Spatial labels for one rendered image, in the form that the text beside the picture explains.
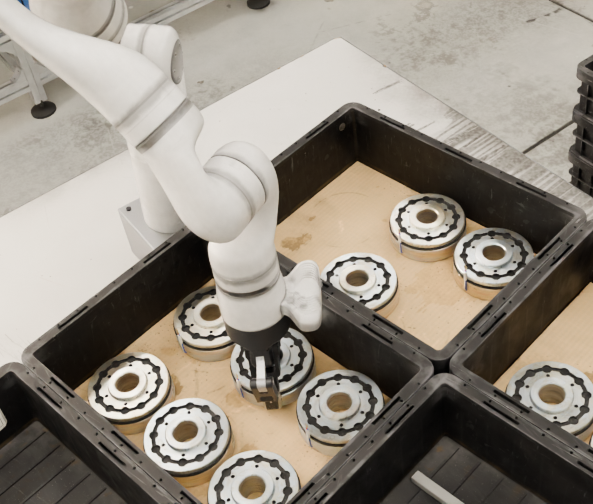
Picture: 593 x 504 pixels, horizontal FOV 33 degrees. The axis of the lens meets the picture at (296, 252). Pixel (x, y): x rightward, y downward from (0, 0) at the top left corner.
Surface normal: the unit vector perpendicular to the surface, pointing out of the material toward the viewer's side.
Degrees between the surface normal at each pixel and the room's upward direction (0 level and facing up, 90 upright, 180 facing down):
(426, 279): 0
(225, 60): 0
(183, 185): 69
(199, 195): 65
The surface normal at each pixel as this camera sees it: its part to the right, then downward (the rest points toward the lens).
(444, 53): -0.12, -0.69
